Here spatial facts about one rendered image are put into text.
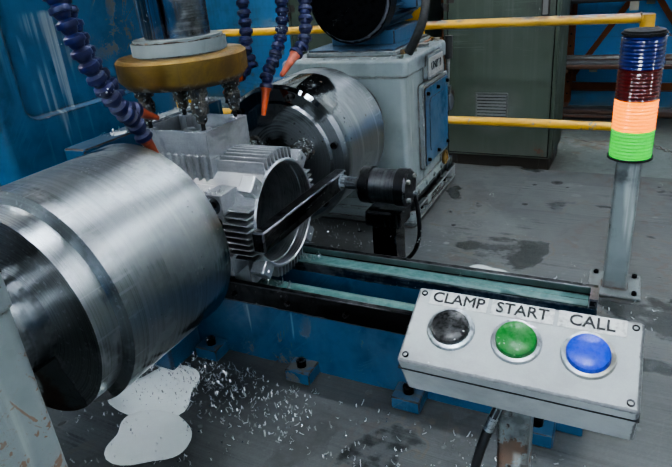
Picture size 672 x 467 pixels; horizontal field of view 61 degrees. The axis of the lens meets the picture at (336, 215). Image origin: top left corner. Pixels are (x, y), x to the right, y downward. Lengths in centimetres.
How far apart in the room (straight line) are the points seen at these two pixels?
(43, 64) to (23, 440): 57
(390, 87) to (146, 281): 73
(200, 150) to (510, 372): 53
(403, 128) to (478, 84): 271
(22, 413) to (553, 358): 40
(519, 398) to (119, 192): 42
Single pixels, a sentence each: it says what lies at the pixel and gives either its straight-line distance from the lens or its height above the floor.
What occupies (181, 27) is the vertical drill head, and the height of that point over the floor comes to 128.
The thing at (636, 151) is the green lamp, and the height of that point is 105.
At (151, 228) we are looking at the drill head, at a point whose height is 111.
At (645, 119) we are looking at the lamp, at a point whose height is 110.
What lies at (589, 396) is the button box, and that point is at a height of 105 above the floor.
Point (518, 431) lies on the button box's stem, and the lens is 53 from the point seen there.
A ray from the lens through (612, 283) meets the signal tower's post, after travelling 107.
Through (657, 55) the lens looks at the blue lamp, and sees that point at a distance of 94.
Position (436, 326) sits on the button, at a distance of 47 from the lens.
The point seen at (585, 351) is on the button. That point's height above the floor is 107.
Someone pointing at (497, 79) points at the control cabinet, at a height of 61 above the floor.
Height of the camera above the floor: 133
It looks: 23 degrees down
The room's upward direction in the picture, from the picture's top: 5 degrees counter-clockwise
